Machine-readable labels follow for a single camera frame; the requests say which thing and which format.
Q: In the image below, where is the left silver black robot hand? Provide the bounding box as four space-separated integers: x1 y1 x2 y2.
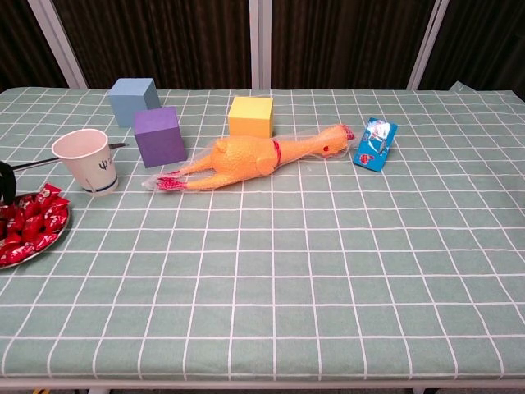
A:
0 160 17 204

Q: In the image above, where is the red candies heap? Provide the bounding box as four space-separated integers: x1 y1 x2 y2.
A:
0 183 71 266

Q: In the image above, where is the round metal plate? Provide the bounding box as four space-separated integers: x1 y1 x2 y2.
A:
0 191 71 270

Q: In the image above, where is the white paper cup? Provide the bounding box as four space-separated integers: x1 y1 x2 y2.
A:
51 128 120 196

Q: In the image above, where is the metal butter knife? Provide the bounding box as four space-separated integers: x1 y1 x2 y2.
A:
11 141 130 172

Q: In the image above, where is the light blue foam cube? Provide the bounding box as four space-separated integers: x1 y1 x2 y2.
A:
107 77 162 128

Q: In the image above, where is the purple foam cube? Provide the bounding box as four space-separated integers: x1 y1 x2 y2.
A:
133 106 189 169

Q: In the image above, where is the yellow rubber chicken toy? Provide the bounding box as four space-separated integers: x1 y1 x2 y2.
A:
142 122 362 194

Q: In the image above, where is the yellow foam cube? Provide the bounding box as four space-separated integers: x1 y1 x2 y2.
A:
227 96 275 140

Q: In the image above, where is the green checkered tablecloth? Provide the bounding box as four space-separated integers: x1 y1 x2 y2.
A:
0 81 525 382

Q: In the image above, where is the blue snack packet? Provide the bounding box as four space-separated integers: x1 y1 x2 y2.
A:
352 117 399 172

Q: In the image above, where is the dark partition screen white frame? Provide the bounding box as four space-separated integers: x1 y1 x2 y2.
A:
0 0 525 102

